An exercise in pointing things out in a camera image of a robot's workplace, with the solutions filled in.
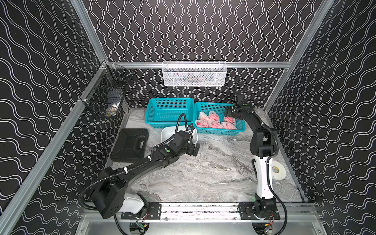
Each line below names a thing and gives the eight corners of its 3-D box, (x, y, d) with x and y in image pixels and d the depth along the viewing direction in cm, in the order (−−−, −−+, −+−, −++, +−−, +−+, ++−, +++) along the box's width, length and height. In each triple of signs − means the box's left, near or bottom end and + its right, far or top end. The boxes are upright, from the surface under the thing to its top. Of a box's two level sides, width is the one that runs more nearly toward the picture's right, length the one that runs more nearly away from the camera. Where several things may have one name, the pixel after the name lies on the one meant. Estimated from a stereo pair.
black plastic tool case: (114, 162, 94) (110, 157, 88) (124, 134, 108) (121, 128, 102) (142, 162, 94) (140, 157, 88) (148, 134, 108) (146, 128, 102)
